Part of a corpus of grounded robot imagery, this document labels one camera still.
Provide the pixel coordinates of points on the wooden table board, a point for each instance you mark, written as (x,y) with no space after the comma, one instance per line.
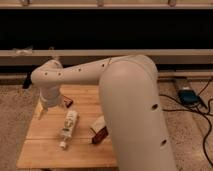
(41,148)

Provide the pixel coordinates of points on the white tube bottle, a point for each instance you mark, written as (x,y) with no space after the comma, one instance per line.
(69,125)

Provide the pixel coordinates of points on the long wooden rail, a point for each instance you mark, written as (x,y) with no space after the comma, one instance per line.
(72,57)

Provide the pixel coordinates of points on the dark red chili pepper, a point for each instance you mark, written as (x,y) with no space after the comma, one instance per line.
(99,136)

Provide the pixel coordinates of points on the blue device on floor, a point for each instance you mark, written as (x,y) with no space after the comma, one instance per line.
(187,96)

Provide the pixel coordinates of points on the dark snack bar packet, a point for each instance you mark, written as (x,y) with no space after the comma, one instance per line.
(68,102)

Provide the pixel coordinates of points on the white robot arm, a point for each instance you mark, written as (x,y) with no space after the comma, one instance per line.
(130,103)

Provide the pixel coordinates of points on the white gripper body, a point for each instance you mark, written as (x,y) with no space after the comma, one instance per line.
(49,101)

